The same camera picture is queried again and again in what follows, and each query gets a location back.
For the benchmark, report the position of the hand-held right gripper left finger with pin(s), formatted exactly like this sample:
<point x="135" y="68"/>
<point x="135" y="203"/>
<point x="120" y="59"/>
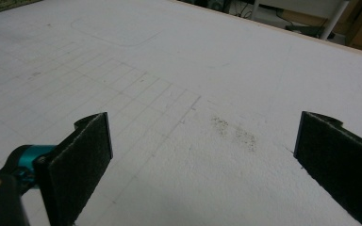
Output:
<point x="75" y="169"/>

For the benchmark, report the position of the white desk frame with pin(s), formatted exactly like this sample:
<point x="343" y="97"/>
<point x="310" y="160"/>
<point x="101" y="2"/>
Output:
<point x="333" y="22"/>

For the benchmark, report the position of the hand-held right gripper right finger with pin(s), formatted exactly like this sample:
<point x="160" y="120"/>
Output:
<point x="339" y="163"/>

